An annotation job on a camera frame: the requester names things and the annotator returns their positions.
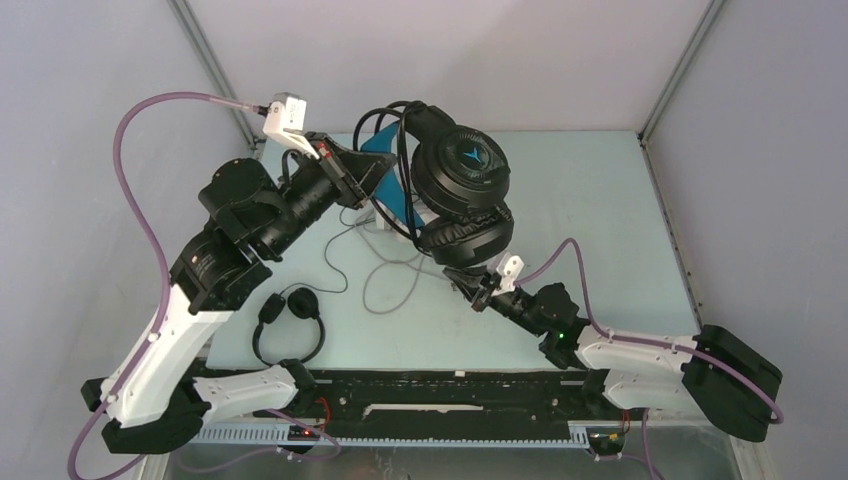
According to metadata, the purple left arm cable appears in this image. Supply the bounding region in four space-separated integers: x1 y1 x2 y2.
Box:
66 91 270 480

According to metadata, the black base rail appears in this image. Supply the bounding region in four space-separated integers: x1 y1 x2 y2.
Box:
192 369 670 444

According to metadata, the aluminium corner frame post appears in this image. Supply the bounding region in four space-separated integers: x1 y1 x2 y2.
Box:
166 0 262 152
638 0 728 147

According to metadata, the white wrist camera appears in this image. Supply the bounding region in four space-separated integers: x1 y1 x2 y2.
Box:
488 251 525 296
262 92 319 159

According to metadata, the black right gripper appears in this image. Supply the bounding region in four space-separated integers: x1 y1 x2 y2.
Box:
444 264 547 338

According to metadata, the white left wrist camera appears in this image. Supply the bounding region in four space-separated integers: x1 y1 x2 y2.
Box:
262 92 319 159

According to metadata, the aluminium corner frame post right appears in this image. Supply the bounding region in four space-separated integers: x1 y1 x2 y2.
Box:
638 0 728 147

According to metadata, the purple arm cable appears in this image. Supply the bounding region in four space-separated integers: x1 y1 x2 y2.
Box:
66 91 270 480
515 238 786 425

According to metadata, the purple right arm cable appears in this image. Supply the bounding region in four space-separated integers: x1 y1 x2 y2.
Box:
515 238 786 425

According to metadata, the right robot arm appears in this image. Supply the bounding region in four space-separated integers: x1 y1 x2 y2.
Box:
443 267 783 443

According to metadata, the aluminium corner frame post left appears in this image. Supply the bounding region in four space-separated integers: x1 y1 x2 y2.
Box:
166 0 262 152

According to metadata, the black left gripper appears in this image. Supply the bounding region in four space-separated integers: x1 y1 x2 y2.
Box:
256 131 396 258

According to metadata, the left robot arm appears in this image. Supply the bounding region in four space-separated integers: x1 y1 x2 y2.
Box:
82 132 397 455

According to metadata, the white slotted cable duct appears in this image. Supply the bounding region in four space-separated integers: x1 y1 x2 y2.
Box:
189 422 589 449

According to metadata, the black blue gaming headset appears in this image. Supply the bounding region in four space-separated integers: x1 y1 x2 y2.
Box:
353 100 514 268

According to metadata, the small black on-ear headphones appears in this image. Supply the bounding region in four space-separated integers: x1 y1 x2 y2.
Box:
251 287 327 366

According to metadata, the white grey gaming headset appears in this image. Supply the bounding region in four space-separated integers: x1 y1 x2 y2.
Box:
372 195 438 243

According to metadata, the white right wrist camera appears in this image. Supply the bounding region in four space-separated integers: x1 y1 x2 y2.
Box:
488 251 525 296

